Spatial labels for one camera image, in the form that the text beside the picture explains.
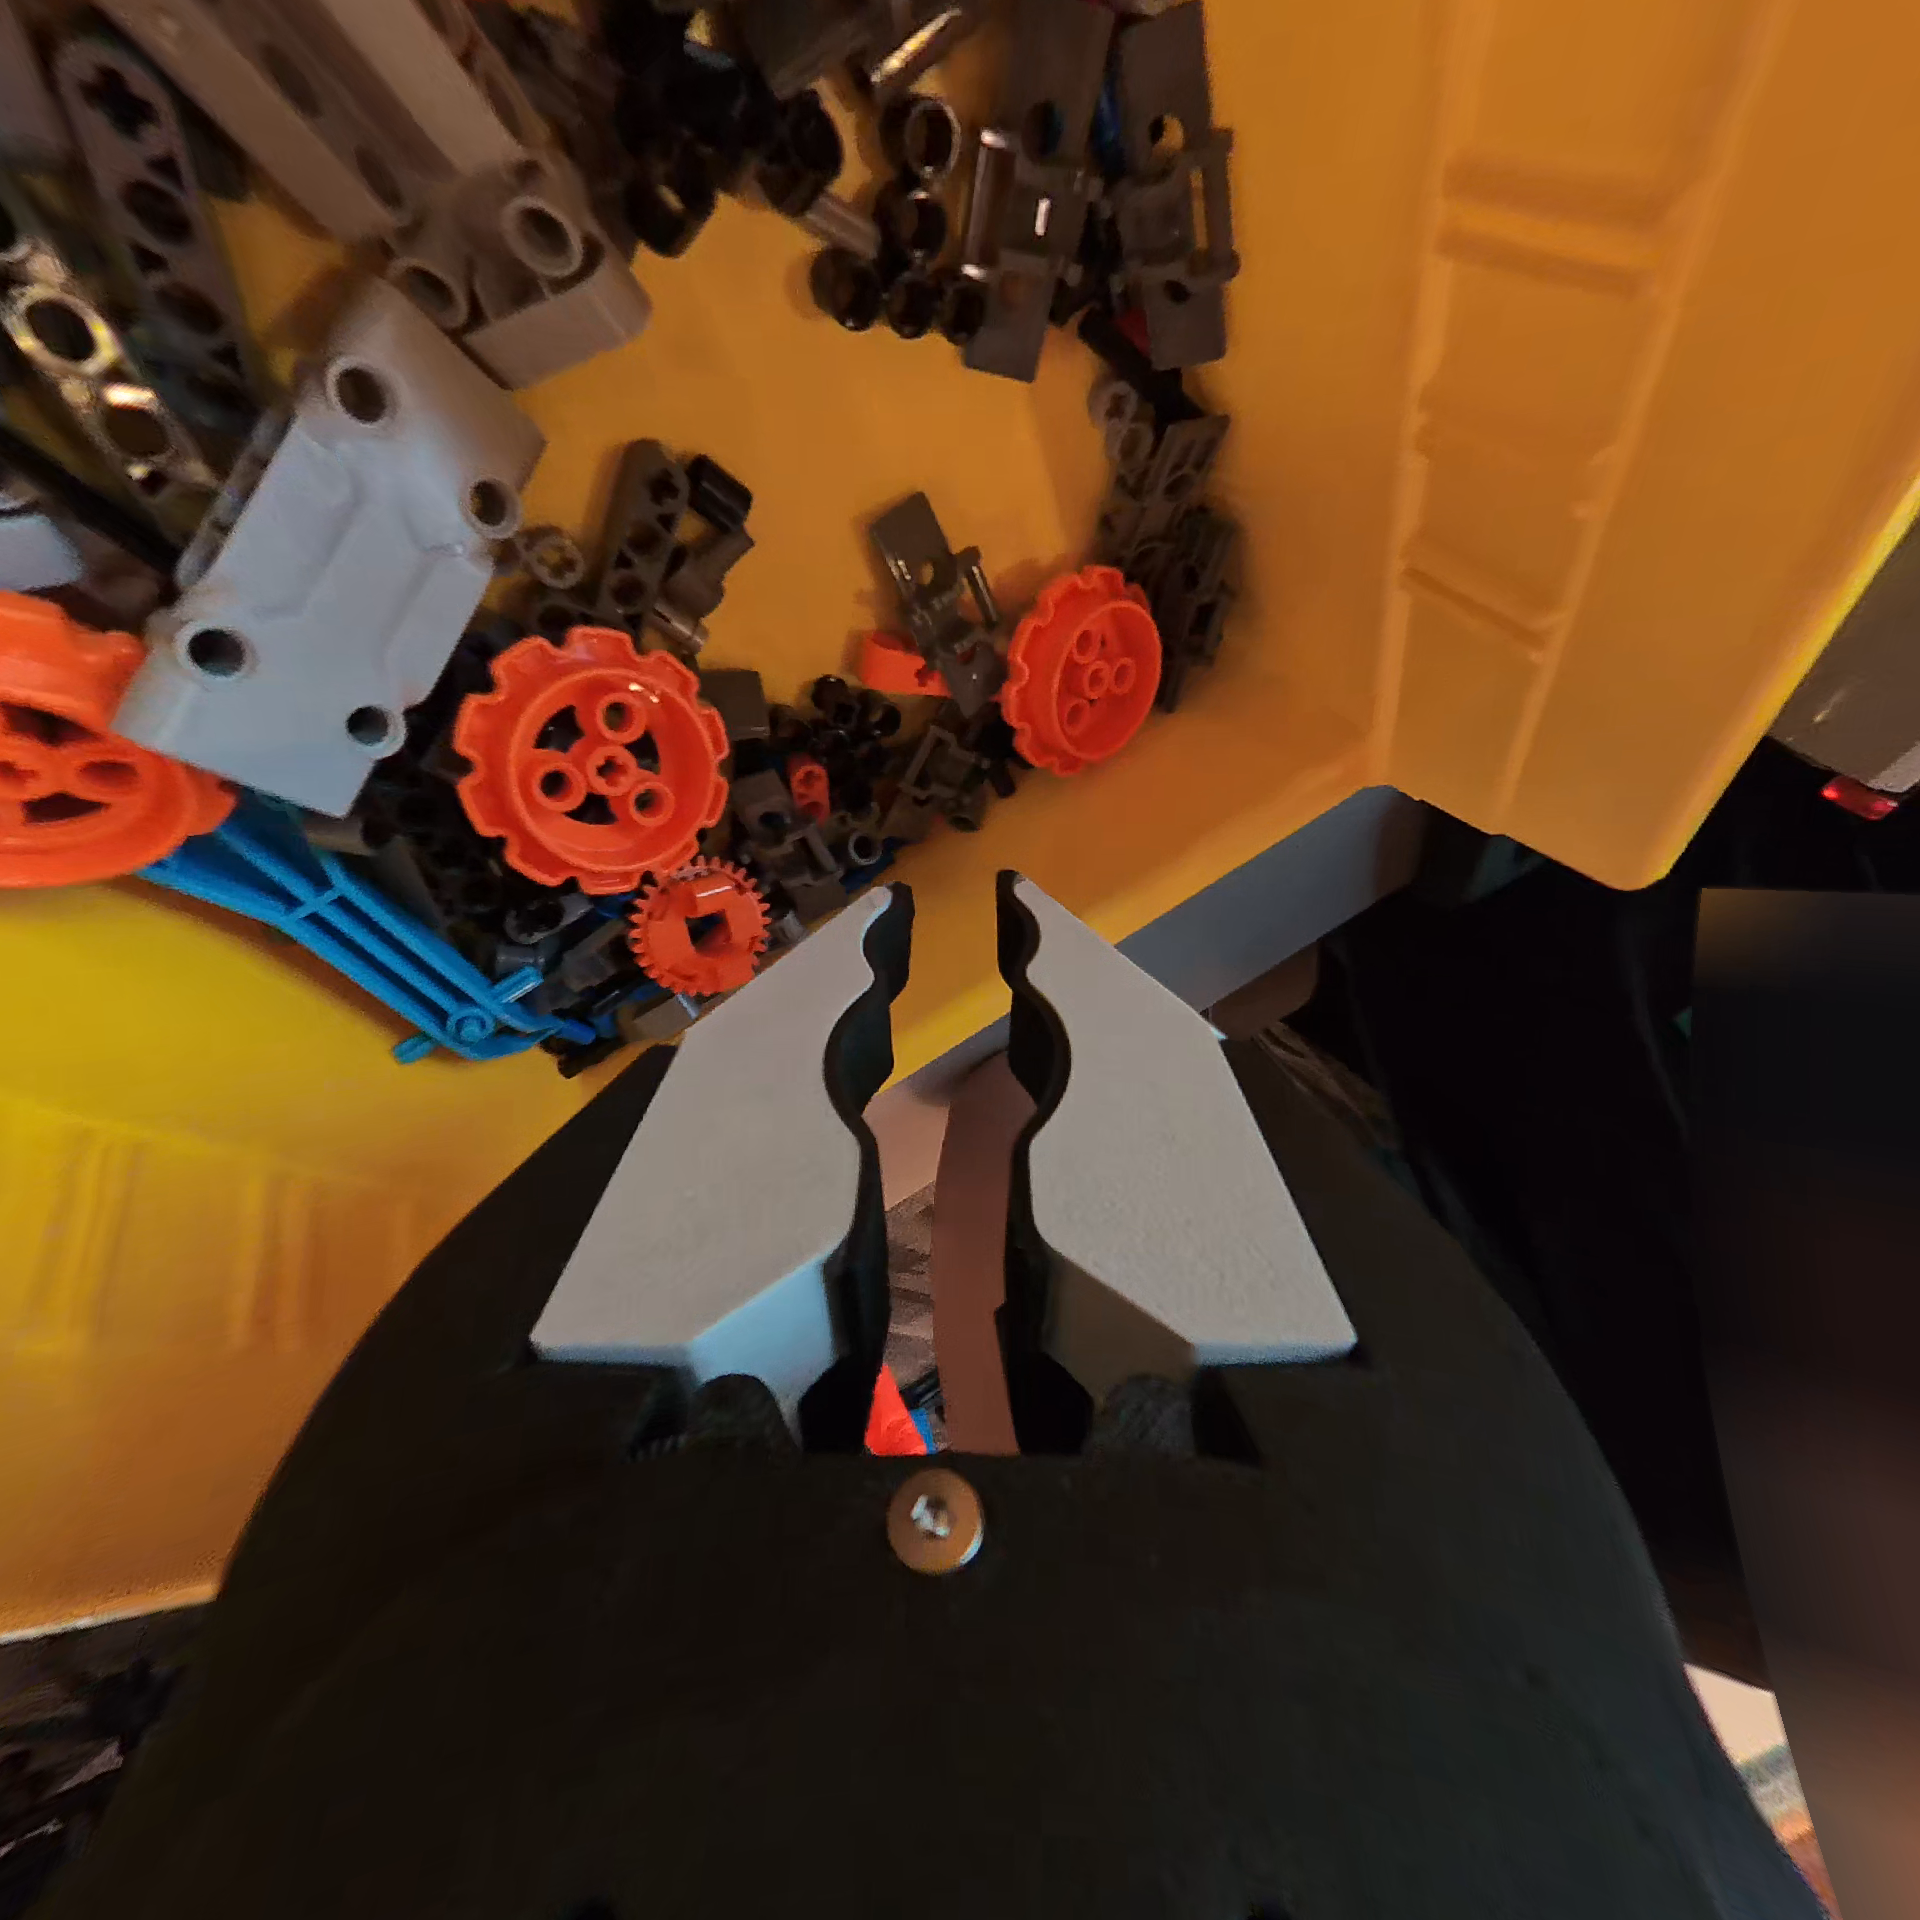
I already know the orange gear wheel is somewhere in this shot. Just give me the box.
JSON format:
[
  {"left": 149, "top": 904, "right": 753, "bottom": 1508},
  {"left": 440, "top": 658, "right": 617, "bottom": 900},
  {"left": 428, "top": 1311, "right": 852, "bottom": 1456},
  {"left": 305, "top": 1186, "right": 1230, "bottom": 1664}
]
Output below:
[
  {"left": 0, "top": 588, "right": 236, "bottom": 890},
  {"left": 996, "top": 565, "right": 1167, "bottom": 778},
  {"left": 449, "top": 625, "right": 733, "bottom": 900}
]

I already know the yellow plastic bin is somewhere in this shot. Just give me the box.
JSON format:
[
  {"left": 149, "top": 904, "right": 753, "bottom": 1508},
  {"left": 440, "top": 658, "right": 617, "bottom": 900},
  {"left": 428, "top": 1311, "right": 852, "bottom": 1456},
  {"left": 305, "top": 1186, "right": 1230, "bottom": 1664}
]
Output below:
[{"left": 0, "top": 0, "right": 1920, "bottom": 1645}]

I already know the dark grey track link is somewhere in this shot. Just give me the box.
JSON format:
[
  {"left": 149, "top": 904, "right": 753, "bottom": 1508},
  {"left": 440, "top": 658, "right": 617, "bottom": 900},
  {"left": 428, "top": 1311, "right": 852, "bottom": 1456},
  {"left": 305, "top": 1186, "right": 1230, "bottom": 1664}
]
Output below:
[{"left": 868, "top": 493, "right": 1012, "bottom": 717}]

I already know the small orange toothed gear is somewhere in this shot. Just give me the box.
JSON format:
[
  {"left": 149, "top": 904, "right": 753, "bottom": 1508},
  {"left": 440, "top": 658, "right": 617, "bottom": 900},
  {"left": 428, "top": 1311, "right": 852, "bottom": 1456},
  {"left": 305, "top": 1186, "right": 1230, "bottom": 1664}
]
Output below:
[{"left": 629, "top": 861, "right": 774, "bottom": 998}]

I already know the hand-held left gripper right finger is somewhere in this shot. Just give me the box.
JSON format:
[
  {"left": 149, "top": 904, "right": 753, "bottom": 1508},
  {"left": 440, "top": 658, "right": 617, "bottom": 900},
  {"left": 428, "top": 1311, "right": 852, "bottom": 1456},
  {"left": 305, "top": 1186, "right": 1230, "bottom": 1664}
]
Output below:
[{"left": 995, "top": 870, "right": 1360, "bottom": 1456}]

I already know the long grey holed beam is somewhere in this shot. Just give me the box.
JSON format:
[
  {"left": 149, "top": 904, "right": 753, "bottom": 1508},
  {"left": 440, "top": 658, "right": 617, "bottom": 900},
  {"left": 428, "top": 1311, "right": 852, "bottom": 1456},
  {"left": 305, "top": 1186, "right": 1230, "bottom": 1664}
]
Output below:
[{"left": 90, "top": 0, "right": 655, "bottom": 392}]

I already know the pile of dark building bricks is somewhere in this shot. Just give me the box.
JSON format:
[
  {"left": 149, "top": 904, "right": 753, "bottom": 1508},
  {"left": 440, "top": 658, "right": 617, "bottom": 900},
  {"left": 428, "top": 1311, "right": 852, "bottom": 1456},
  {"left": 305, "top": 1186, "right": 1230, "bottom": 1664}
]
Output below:
[{"left": 0, "top": 0, "right": 1248, "bottom": 1081}]

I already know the grey frame block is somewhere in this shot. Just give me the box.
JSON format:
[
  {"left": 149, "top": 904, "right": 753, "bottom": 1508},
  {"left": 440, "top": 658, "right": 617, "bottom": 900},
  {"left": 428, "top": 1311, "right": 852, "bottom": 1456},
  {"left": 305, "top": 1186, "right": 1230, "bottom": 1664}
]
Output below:
[{"left": 112, "top": 278, "right": 547, "bottom": 820}]

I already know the blue curved brick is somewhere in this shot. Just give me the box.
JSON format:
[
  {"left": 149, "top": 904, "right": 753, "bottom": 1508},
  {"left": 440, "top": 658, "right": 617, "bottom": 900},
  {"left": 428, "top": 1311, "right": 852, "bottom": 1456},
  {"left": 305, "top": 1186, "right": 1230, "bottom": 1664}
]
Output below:
[{"left": 139, "top": 795, "right": 606, "bottom": 1064}]

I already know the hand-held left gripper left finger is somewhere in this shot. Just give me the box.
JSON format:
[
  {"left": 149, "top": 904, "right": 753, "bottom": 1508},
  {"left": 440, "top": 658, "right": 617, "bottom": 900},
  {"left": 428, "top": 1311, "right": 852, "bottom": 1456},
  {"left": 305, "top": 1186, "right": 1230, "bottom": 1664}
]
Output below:
[{"left": 532, "top": 882, "right": 914, "bottom": 1455}]

